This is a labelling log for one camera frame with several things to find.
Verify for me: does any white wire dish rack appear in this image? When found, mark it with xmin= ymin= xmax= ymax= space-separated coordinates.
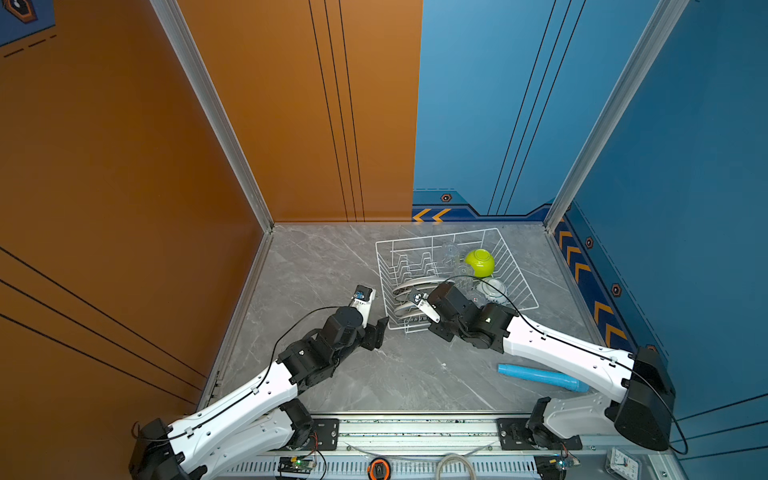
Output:
xmin=375 ymin=228 xmax=539 ymax=334

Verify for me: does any green circuit board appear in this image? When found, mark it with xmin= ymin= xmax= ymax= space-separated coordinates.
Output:
xmin=276 ymin=456 xmax=318 ymax=479

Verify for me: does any light blue cylinder tube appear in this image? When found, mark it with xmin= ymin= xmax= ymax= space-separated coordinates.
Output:
xmin=497 ymin=364 xmax=590 ymax=393

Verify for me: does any orange black tape measure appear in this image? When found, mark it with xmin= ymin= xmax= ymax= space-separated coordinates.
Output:
xmin=367 ymin=457 xmax=392 ymax=480

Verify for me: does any white cable loop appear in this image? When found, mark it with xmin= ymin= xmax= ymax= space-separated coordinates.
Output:
xmin=435 ymin=454 xmax=479 ymax=480

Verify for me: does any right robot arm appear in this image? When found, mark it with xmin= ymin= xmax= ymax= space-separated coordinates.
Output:
xmin=411 ymin=281 xmax=678 ymax=451

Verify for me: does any white alarm clock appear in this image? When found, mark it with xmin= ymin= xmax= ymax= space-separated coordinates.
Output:
xmin=605 ymin=448 xmax=641 ymax=480

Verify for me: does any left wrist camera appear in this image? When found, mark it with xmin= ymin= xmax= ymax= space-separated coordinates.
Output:
xmin=349 ymin=285 xmax=376 ymax=327

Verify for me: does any green red rimmed plate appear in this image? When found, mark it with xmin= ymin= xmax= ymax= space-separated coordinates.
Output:
xmin=393 ymin=276 xmax=445 ymax=296

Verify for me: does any clear glass cup far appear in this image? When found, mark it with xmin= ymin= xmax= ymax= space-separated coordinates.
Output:
xmin=438 ymin=241 xmax=461 ymax=268

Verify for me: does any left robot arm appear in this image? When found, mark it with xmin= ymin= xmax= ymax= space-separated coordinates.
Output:
xmin=128 ymin=305 xmax=389 ymax=479

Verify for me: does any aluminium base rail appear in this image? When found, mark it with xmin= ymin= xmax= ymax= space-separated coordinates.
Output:
xmin=214 ymin=414 xmax=684 ymax=479

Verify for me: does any lime green bowl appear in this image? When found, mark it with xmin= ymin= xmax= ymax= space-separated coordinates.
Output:
xmin=465 ymin=249 xmax=496 ymax=278

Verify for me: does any blue white porcelain bowl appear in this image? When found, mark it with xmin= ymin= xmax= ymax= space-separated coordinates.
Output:
xmin=477 ymin=278 xmax=509 ymax=304

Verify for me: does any watermelon pattern plate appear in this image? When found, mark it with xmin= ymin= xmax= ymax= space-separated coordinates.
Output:
xmin=392 ymin=301 xmax=425 ymax=320

